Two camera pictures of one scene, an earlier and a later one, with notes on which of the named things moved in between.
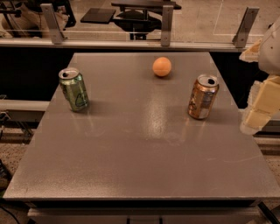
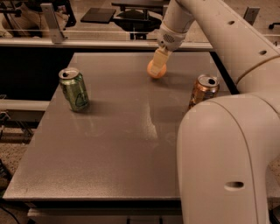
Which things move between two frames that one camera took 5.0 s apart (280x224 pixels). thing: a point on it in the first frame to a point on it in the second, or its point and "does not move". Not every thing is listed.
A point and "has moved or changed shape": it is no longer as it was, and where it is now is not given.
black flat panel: (98, 16) does not move
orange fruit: (162, 66) has moved or changed shape
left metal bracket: (52, 22) does not move
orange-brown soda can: (203, 95) does not move
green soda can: (73, 88) does not move
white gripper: (271, 53) to (171, 38)
